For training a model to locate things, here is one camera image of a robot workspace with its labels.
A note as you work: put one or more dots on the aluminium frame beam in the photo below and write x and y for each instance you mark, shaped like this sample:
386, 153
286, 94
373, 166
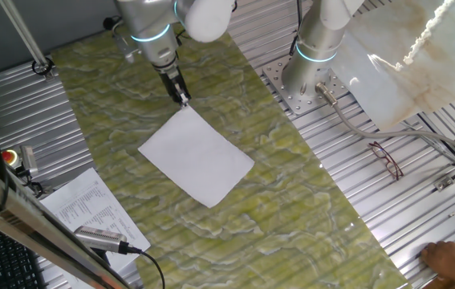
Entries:
30, 229

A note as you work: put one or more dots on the printed white paper sheet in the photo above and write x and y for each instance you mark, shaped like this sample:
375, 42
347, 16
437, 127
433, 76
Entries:
90, 200

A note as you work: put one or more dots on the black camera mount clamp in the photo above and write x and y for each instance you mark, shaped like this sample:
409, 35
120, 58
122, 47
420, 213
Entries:
32, 184

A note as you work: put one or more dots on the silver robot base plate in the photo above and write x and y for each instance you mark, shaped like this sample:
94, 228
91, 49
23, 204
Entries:
291, 104

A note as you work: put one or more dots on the aluminium support pole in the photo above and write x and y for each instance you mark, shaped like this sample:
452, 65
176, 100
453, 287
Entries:
22, 32

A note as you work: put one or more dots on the silver depth camera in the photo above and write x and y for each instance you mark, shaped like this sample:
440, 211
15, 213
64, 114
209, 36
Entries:
98, 238
29, 158

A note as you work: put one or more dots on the red emergency stop button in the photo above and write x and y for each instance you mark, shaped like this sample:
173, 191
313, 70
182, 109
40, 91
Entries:
9, 157

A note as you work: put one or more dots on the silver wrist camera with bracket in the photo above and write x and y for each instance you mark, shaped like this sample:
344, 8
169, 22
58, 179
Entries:
124, 46

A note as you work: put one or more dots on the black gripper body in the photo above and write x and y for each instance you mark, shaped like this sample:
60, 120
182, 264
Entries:
171, 80

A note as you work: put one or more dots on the person's right hand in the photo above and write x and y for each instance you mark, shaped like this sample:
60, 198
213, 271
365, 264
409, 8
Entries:
449, 261

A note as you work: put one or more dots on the red framed eyeglasses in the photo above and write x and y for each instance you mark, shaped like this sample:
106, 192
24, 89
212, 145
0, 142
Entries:
387, 162

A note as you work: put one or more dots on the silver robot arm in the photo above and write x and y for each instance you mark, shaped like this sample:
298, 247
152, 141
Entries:
151, 24

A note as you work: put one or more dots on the green marble pattern mat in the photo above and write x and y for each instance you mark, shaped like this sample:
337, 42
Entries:
251, 233

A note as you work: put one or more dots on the white marble pattern board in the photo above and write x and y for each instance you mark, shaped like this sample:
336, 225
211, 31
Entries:
431, 80

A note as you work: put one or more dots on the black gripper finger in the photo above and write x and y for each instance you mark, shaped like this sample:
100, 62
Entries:
186, 94
179, 100

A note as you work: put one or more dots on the black computer keyboard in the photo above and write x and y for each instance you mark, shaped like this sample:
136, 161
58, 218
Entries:
2, 261

